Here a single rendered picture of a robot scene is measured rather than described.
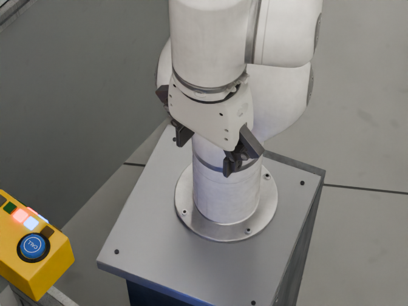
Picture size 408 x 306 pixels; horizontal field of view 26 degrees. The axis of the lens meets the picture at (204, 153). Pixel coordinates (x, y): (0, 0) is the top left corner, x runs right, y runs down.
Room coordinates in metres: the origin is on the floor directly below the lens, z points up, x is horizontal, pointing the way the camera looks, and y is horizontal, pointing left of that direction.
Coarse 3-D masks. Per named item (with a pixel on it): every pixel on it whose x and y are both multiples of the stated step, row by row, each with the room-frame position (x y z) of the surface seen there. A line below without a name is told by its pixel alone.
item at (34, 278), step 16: (0, 192) 0.75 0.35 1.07; (0, 208) 0.72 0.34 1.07; (0, 224) 0.69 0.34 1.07; (16, 224) 0.69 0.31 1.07; (48, 224) 0.69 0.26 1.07; (0, 240) 0.66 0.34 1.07; (16, 240) 0.66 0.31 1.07; (48, 240) 0.66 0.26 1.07; (64, 240) 0.66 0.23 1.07; (0, 256) 0.63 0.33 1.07; (16, 256) 0.63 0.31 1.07; (48, 256) 0.63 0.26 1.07; (64, 256) 0.65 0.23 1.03; (0, 272) 0.64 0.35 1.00; (16, 272) 0.61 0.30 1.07; (32, 272) 0.60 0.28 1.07; (48, 272) 0.62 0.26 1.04; (32, 288) 0.59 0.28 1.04; (48, 288) 0.61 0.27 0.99
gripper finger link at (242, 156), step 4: (236, 148) 0.59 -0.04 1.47; (240, 148) 0.59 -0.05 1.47; (244, 148) 0.58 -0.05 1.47; (236, 152) 0.58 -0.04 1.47; (240, 152) 0.58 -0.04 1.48; (244, 152) 0.57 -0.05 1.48; (236, 156) 0.58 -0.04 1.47; (240, 156) 0.57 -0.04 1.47; (244, 156) 0.57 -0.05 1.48; (248, 156) 0.57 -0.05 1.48; (224, 160) 0.58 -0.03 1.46; (240, 160) 0.57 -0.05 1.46; (244, 160) 0.57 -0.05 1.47; (224, 164) 0.58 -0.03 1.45; (228, 164) 0.58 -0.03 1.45; (232, 164) 0.58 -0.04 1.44; (236, 164) 0.58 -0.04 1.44; (240, 164) 0.59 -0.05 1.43; (224, 168) 0.58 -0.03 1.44; (228, 168) 0.58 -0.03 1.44; (232, 168) 0.58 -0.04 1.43; (236, 168) 0.58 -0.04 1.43; (224, 172) 0.58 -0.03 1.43; (228, 172) 0.58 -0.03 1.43; (224, 176) 0.58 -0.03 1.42; (228, 176) 0.58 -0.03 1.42
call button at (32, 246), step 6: (24, 240) 0.66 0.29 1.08; (30, 240) 0.66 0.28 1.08; (36, 240) 0.66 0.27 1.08; (42, 240) 0.66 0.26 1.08; (24, 246) 0.65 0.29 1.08; (30, 246) 0.65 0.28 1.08; (36, 246) 0.65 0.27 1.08; (42, 246) 0.65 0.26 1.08; (24, 252) 0.64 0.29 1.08; (30, 252) 0.64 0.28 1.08; (36, 252) 0.64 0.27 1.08; (42, 252) 0.64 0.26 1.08; (30, 258) 0.63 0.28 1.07
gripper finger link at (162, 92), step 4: (168, 84) 0.66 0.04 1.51; (160, 88) 0.66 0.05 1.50; (164, 88) 0.65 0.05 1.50; (168, 88) 0.65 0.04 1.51; (156, 92) 0.66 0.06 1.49; (160, 92) 0.65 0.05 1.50; (164, 92) 0.65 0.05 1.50; (160, 96) 0.65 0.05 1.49; (164, 96) 0.65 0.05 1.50; (160, 100) 0.65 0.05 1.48; (164, 100) 0.65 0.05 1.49
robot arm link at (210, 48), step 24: (192, 0) 0.58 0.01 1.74; (216, 0) 0.58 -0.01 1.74; (240, 0) 0.59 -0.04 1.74; (192, 24) 0.58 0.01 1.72; (216, 24) 0.57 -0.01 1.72; (240, 24) 0.58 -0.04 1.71; (192, 48) 0.58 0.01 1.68; (216, 48) 0.57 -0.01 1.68; (240, 48) 0.57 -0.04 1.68; (192, 72) 0.58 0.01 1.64; (216, 72) 0.57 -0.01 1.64; (240, 72) 0.59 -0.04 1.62
